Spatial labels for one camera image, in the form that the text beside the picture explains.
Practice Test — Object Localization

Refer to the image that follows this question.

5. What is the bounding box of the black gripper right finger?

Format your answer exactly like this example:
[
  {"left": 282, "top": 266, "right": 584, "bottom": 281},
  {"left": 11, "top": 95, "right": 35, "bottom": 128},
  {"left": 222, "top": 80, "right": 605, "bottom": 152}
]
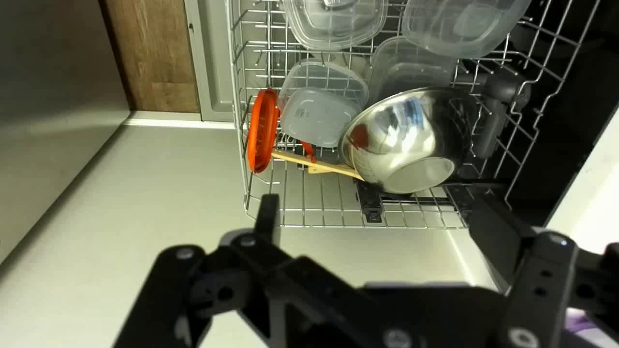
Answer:
[{"left": 447, "top": 188, "right": 619, "bottom": 348}]

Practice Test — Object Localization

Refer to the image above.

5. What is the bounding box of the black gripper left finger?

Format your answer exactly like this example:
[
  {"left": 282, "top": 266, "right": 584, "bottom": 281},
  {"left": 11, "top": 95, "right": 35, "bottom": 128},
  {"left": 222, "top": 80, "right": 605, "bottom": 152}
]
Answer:
[{"left": 112, "top": 194, "right": 280, "bottom": 348}]

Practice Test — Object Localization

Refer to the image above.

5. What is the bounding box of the silver bowl in rack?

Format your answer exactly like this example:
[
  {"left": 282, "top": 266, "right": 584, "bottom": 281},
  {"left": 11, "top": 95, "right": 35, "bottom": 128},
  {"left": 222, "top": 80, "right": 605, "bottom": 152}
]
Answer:
[{"left": 338, "top": 88, "right": 476, "bottom": 194}]

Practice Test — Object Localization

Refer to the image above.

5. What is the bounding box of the wooden utensil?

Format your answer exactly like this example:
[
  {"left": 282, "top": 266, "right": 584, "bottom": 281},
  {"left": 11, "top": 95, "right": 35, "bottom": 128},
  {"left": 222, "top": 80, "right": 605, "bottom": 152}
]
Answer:
[{"left": 271, "top": 152, "right": 363, "bottom": 181}]

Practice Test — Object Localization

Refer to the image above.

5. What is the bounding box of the clear plastic container lid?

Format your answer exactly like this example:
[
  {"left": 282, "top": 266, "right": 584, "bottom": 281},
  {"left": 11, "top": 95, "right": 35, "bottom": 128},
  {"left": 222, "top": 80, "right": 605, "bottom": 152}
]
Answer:
[{"left": 276, "top": 61, "right": 369, "bottom": 148}]

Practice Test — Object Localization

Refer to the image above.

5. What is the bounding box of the wooden cabinet door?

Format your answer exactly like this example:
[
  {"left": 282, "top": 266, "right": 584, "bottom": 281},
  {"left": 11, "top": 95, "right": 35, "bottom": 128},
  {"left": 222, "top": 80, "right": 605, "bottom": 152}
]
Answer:
[{"left": 102, "top": 0, "right": 199, "bottom": 113}]

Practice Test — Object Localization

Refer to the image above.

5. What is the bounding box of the clear plastic container top right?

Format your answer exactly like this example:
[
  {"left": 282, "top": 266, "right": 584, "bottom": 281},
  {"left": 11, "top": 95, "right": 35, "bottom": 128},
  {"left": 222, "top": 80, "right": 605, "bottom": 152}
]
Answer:
[{"left": 402, "top": 0, "right": 532, "bottom": 59}]

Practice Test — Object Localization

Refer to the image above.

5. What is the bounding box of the clear plastic container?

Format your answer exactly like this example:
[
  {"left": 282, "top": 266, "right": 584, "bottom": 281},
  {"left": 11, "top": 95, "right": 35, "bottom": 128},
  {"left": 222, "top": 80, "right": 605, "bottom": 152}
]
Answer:
[
  {"left": 282, "top": 0, "right": 387, "bottom": 51},
  {"left": 402, "top": 0, "right": 532, "bottom": 59}
]

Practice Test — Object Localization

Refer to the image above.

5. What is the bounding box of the clear plastic container top left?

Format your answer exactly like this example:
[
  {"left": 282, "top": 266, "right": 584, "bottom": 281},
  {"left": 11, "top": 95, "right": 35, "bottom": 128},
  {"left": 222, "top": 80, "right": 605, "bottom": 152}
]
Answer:
[{"left": 282, "top": 0, "right": 387, "bottom": 51}]

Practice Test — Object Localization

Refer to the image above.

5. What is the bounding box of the white wire dishwasher rack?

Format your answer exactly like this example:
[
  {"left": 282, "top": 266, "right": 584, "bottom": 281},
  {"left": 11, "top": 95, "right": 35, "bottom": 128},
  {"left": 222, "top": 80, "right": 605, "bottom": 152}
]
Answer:
[{"left": 224, "top": 0, "right": 617, "bottom": 229}]

